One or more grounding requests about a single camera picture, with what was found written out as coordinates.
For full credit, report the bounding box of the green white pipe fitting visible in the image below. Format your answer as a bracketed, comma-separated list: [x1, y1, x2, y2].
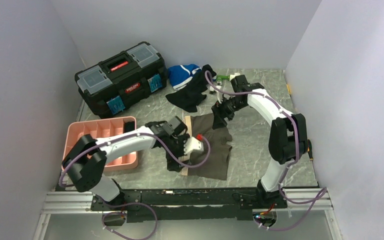
[215, 72, 241, 83]

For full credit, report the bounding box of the yellow black screwdriver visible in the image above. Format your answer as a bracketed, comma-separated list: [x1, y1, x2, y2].
[307, 139, 314, 161]

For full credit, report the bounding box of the pink compartment tray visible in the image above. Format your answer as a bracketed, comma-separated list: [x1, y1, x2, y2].
[61, 115, 139, 173]

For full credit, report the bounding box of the black plastic toolbox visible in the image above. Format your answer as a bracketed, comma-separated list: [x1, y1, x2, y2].
[74, 41, 168, 119]

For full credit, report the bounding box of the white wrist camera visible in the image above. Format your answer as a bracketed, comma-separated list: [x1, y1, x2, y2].
[215, 88, 227, 104]
[183, 136, 204, 156]

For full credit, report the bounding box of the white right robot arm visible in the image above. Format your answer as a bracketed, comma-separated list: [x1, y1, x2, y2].
[211, 75, 308, 208]

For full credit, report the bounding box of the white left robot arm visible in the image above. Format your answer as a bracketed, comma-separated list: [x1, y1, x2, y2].
[59, 116, 197, 210]

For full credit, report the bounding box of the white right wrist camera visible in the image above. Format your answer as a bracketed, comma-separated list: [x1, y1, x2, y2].
[215, 88, 227, 104]

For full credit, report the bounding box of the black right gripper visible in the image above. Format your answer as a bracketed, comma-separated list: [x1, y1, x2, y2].
[211, 96, 247, 130]

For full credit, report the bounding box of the black rolled underwear in tray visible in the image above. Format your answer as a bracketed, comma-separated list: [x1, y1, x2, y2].
[123, 121, 136, 133]

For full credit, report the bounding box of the olive underwear with beige waistband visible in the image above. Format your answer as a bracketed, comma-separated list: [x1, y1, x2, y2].
[180, 113, 233, 181]

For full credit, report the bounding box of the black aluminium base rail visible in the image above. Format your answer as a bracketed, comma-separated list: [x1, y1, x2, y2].
[41, 187, 334, 223]

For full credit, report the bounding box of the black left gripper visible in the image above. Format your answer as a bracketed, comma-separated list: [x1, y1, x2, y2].
[164, 133, 192, 172]

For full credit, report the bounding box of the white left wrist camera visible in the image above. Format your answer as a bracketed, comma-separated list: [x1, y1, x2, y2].
[183, 136, 204, 156]

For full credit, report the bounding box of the blue white garment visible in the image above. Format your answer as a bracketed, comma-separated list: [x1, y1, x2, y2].
[167, 64, 202, 91]

